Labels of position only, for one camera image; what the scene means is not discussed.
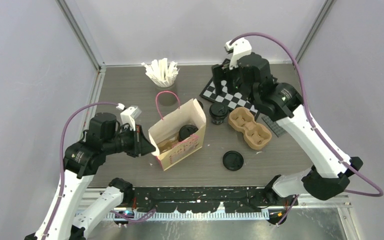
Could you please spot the bundle of white wrapped straws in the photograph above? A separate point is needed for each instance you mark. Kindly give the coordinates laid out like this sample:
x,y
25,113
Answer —
x,y
161,72

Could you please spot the grey cylindrical straw holder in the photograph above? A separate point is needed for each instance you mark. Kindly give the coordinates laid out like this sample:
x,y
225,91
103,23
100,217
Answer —
x,y
165,98

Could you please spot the black and white chessboard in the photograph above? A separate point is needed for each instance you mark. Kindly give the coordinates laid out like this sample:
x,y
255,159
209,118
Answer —
x,y
230,100

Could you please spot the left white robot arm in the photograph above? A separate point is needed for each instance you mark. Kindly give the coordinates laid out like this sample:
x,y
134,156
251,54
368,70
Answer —
x,y
81,160

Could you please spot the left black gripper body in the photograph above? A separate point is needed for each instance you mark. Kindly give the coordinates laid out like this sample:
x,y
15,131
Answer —
x,y
128,140

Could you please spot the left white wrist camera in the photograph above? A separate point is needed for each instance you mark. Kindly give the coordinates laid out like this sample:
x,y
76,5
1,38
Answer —
x,y
129,115

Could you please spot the brown cardboard cup carrier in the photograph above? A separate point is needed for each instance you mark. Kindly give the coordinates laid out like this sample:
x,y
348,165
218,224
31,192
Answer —
x,y
255,134

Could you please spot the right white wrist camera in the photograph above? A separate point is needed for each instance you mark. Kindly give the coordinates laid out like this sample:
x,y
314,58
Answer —
x,y
238,49

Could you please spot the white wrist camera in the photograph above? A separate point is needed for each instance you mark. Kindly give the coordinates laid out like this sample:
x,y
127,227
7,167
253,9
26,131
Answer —
x,y
129,115
238,49

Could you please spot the grey studded building baseplate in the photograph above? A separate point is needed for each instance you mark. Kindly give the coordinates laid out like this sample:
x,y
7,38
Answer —
x,y
274,127

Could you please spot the black lidded coffee cup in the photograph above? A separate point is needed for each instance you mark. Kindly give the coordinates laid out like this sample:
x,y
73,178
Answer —
x,y
218,112

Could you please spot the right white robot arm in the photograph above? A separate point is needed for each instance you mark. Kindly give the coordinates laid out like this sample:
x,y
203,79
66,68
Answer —
x,y
283,104

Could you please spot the pink and cream paper bag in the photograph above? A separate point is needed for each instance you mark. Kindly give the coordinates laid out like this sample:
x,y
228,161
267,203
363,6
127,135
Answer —
x,y
168,127

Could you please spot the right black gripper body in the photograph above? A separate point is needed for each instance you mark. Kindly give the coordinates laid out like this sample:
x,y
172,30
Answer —
x,y
250,94

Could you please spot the black coffee cup lid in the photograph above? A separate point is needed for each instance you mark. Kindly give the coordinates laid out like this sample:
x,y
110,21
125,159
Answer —
x,y
233,160

